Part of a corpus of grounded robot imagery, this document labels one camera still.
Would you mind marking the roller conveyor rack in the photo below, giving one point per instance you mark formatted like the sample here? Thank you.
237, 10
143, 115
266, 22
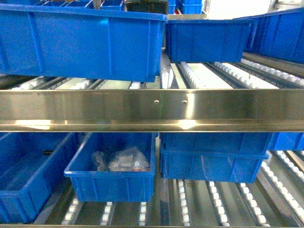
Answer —
275, 199

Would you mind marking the clear plastic bags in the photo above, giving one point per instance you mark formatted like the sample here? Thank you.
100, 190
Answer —
130, 159

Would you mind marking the blue bin with plastic bags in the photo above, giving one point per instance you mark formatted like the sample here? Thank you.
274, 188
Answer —
92, 185

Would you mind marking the blue bin upper middle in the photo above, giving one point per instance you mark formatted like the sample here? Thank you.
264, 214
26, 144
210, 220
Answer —
206, 40

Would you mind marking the stacked blue bins lower right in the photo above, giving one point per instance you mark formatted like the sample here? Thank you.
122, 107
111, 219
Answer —
228, 157

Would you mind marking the blue bin lower left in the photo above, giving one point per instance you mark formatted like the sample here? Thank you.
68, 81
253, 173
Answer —
31, 166

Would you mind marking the blue bin upper left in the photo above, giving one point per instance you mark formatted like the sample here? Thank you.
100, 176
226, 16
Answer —
79, 42

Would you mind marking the blue bin upper right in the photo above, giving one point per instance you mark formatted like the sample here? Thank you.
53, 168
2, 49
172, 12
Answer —
277, 34

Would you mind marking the steel shelf front rail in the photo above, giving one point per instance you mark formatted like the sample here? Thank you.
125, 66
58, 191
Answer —
152, 110

